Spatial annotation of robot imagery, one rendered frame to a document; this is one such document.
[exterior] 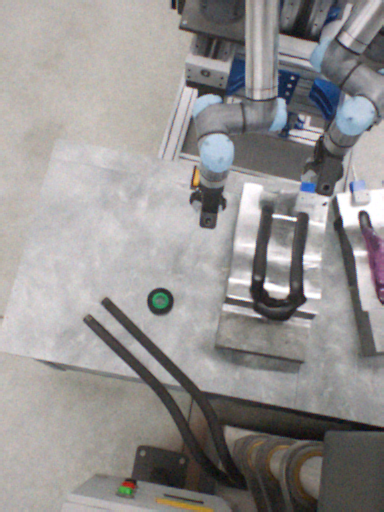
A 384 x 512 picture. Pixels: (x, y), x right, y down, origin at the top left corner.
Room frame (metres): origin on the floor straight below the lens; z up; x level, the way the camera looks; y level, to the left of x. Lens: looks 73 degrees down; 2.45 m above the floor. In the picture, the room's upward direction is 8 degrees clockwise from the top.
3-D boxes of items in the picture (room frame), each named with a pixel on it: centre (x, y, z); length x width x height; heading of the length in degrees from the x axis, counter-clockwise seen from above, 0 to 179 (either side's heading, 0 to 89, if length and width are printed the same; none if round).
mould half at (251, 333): (0.47, -0.25, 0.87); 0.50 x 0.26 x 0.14; 177
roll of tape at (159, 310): (0.34, 0.07, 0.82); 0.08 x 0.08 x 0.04
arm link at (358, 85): (0.81, -0.37, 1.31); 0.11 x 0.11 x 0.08; 55
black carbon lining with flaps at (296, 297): (0.49, -0.27, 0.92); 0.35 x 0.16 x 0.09; 177
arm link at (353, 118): (0.72, -0.33, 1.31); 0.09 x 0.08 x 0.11; 145
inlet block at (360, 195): (0.79, -0.49, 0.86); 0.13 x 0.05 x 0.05; 14
